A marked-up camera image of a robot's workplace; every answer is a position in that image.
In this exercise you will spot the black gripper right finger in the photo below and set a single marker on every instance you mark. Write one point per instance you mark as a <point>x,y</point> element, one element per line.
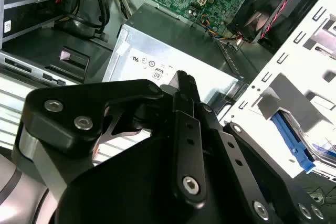
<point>262,171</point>

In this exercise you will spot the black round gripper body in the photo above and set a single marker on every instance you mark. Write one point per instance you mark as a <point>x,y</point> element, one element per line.
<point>131,187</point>

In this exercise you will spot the hard disk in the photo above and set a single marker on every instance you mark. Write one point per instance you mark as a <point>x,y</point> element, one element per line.
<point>288,140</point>

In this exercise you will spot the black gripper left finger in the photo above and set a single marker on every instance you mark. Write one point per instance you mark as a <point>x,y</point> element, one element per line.
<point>78,98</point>

